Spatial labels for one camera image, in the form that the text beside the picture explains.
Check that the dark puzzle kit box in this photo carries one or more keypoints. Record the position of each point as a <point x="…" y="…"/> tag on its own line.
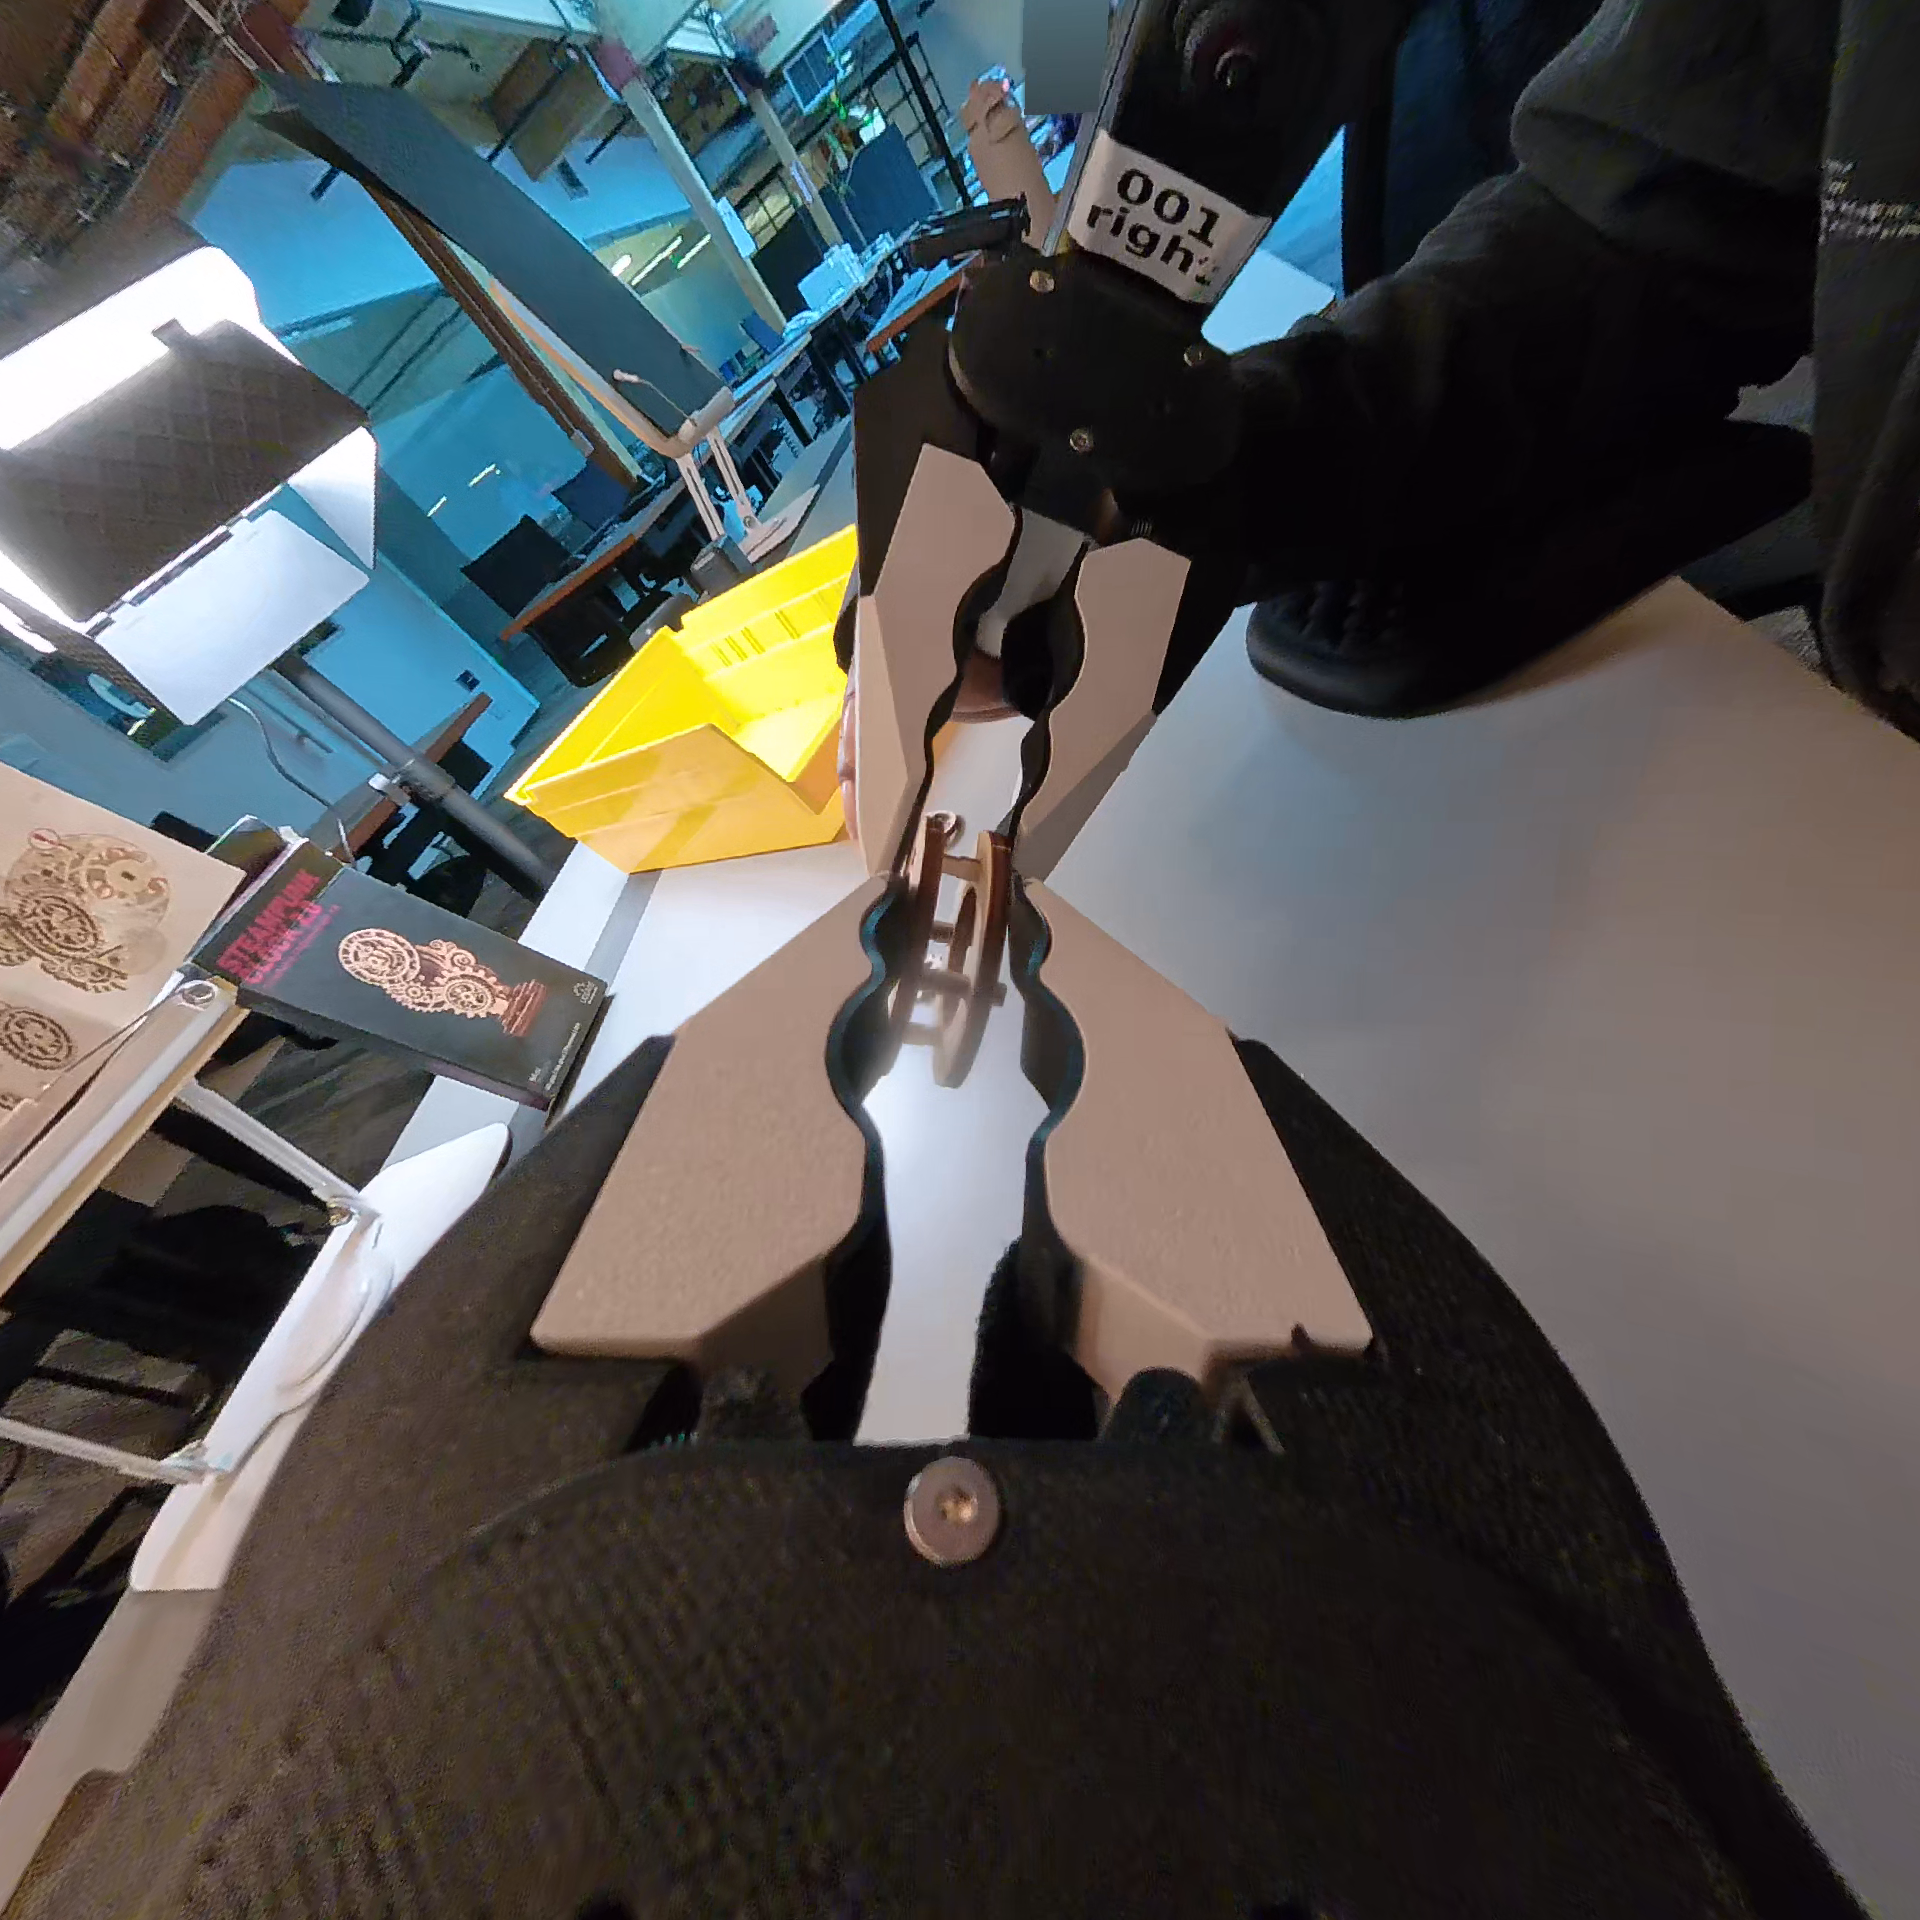
<point x="452" y="991"/>

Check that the person's right hand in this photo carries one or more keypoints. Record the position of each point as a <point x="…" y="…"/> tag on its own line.
<point x="990" y="687"/>

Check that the white document stand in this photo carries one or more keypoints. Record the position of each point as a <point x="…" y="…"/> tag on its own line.
<point x="270" y="1152"/>

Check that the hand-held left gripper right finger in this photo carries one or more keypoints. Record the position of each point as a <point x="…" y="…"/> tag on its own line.
<point x="1202" y="1202"/>

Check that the wooden spool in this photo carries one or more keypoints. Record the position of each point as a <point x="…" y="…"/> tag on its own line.
<point x="962" y="1036"/>

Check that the black screen on stand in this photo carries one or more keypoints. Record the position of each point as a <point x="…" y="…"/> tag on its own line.
<point x="495" y="226"/>

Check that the yellow plastic bin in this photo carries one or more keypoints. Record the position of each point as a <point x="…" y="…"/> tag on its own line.
<point x="675" y="780"/>

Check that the background wooden desk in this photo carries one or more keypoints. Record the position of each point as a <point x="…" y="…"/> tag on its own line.
<point x="599" y="556"/>
<point x="908" y="300"/>

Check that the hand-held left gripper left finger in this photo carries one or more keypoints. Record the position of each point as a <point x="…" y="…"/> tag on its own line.
<point x="704" y="1202"/>

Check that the white angled panel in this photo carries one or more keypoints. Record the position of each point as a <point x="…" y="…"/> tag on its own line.
<point x="224" y="630"/>

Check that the wooden laser-cut parts sheet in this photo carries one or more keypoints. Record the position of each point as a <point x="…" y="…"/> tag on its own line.
<point x="90" y="901"/>

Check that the black white device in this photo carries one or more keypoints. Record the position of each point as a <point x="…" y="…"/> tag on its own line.
<point x="967" y="234"/>

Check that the white flat device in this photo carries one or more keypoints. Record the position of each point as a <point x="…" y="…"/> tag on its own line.
<point x="436" y="1186"/>

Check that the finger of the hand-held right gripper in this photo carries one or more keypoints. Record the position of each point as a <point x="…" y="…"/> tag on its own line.
<point x="916" y="599"/>
<point x="1125" y="645"/>

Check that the person's right forearm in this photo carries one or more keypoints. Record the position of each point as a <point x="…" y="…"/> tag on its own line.
<point x="1500" y="376"/>

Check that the black office chair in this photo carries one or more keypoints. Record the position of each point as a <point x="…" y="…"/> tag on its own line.
<point x="518" y="564"/>

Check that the clear round dish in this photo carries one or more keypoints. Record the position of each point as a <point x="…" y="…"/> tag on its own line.
<point x="331" y="1306"/>

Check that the grey metal pole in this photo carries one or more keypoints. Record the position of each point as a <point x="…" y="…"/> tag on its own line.
<point x="405" y="780"/>

